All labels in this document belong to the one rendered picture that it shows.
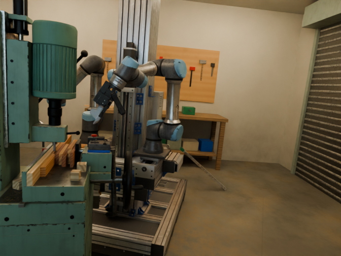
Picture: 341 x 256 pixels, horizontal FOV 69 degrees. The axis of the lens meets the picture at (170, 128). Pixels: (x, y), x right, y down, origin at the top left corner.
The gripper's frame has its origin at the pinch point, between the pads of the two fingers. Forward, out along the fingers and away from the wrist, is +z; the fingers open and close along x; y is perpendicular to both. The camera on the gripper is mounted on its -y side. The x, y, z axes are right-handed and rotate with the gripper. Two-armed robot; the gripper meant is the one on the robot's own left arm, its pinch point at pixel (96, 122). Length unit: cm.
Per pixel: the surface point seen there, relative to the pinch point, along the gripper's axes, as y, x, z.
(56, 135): 11.4, 7.9, 13.0
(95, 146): -5.1, 9.2, 8.1
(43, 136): 15.6, 7.8, 16.2
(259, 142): -280, -279, -78
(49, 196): 0.7, 33.3, 25.9
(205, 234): -137, -63, 47
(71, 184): -3.6, 32.0, 19.0
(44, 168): 7.8, 24.2, 21.6
